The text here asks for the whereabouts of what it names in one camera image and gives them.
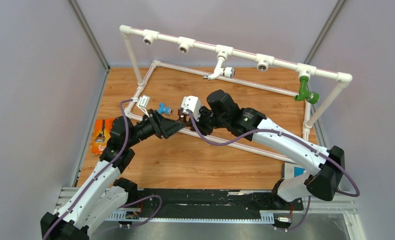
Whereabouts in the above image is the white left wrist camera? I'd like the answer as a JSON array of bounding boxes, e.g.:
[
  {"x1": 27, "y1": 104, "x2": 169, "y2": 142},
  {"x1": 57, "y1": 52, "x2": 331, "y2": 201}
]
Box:
[{"x1": 136, "y1": 94, "x2": 151, "y2": 117}]

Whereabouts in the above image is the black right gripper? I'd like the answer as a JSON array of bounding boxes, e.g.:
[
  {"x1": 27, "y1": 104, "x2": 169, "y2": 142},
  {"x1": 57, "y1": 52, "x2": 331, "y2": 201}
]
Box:
[{"x1": 188, "y1": 104, "x2": 229, "y2": 136}]

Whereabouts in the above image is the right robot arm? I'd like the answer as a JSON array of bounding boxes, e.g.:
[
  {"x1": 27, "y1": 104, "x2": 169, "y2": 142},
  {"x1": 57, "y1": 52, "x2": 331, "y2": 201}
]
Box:
[{"x1": 181, "y1": 89, "x2": 345, "y2": 210}]

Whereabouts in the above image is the white water faucet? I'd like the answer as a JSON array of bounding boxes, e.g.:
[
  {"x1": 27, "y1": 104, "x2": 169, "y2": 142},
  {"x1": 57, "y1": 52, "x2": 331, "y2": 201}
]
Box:
[{"x1": 202, "y1": 56, "x2": 236, "y2": 81}]

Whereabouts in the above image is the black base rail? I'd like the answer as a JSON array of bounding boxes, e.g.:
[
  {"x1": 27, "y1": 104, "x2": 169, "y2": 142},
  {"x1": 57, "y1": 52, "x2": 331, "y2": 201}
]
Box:
[{"x1": 127, "y1": 188, "x2": 304, "y2": 220}]

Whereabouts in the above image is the white PVC pipe frame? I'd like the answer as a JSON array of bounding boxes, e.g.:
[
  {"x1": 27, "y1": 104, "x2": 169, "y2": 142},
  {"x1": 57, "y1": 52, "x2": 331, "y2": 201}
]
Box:
[{"x1": 119, "y1": 25, "x2": 353, "y2": 164}]

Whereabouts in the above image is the orange razor package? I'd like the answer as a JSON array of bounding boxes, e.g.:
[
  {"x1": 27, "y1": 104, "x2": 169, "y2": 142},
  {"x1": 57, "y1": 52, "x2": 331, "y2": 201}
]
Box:
[{"x1": 91, "y1": 118, "x2": 114, "y2": 155}]

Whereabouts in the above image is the blue water faucet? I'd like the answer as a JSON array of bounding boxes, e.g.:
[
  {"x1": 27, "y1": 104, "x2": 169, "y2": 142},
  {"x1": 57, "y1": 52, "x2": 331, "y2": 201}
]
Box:
[{"x1": 157, "y1": 102, "x2": 173, "y2": 116}]

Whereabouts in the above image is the brown water faucet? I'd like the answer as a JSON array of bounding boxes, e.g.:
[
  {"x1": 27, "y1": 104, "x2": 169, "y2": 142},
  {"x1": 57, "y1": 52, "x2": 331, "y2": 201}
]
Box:
[{"x1": 177, "y1": 107, "x2": 189, "y2": 127}]

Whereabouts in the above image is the blue white box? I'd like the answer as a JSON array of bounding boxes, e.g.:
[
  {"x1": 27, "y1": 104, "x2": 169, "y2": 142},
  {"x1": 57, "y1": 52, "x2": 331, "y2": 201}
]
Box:
[{"x1": 281, "y1": 162, "x2": 306, "y2": 180}]

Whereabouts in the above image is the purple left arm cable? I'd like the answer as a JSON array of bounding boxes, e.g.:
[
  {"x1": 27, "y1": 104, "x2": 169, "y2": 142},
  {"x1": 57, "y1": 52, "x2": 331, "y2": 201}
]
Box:
[{"x1": 41, "y1": 98, "x2": 164, "y2": 240}]

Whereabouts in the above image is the green water faucet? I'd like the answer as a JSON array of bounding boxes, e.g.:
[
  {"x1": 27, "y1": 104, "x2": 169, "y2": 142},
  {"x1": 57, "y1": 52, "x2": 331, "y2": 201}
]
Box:
[{"x1": 294, "y1": 76, "x2": 320, "y2": 105}]

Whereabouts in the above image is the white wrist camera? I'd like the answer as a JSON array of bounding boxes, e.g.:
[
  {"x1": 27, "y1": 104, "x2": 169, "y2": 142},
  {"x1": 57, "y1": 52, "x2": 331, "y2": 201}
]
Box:
[
  {"x1": 180, "y1": 95, "x2": 203, "y2": 122},
  {"x1": 136, "y1": 94, "x2": 151, "y2": 117}
]

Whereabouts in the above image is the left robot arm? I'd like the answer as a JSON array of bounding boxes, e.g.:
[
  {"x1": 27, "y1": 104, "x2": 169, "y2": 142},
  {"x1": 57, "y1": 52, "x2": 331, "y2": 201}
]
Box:
[{"x1": 40, "y1": 110, "x2": 186, "y2": 240}]

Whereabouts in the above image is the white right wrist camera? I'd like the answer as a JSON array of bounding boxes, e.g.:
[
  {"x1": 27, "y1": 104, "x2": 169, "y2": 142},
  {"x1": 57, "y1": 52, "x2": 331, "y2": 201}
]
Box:
[{"x1": 180, "y1": 95, "x2": 203, "y2": 122}]

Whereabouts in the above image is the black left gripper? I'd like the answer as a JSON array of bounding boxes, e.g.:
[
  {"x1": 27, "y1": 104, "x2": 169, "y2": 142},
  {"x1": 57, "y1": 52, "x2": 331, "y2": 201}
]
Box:
[{"x1": 126, "y1": 109, "x2": 186, "y2": 148}]

